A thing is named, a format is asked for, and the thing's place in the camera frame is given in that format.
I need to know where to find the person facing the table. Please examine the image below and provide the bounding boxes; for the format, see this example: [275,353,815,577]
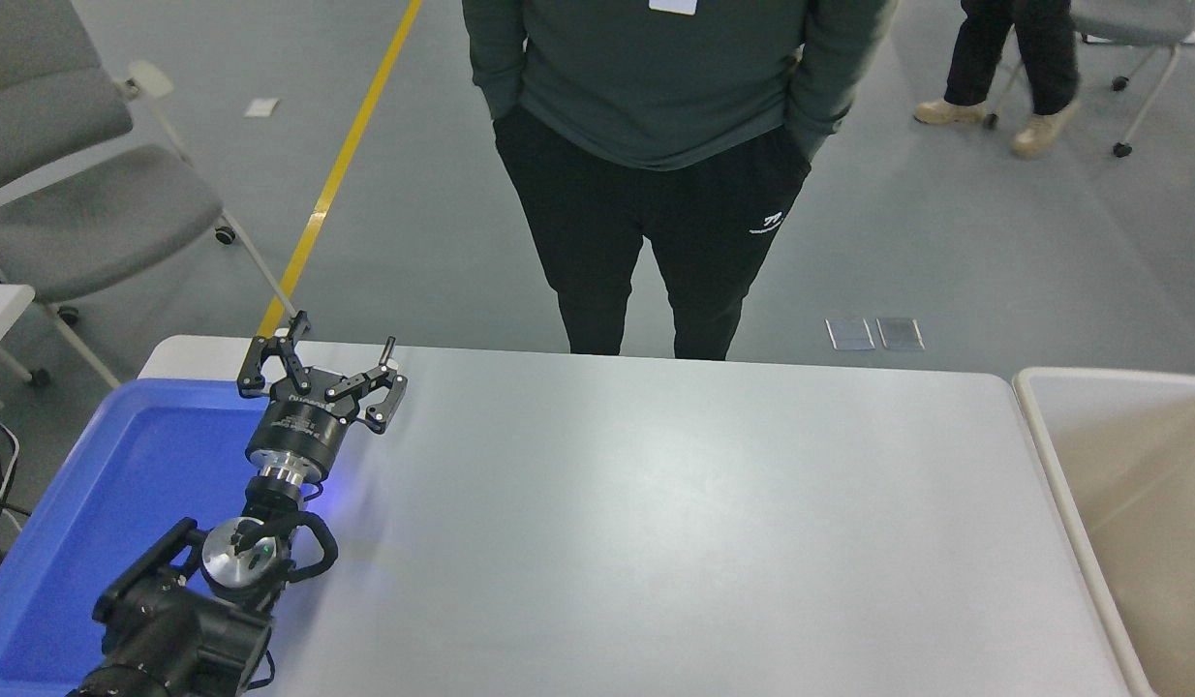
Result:
[462,0,899,362]

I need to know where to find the blue plastic tray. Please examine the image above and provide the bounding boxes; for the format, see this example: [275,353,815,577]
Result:
[0,378,313,697]

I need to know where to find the person in tan shoes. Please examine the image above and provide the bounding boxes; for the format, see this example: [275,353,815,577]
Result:
[912,0,1084,160]

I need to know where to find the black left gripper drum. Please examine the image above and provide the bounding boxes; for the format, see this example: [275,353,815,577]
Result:
[245,389,352,483]

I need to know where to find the grey office chair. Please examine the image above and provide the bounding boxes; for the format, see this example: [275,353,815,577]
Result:
[0,0,300,388]

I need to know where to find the black floor cables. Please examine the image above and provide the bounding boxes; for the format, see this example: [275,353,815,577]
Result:
[0,402,25,587]

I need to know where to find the large pale bin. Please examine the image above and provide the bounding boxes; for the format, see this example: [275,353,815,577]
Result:
[1012,368,1195,697]

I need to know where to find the grey wheeled chair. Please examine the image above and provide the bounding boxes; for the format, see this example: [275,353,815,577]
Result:
[983,0,1195,159]

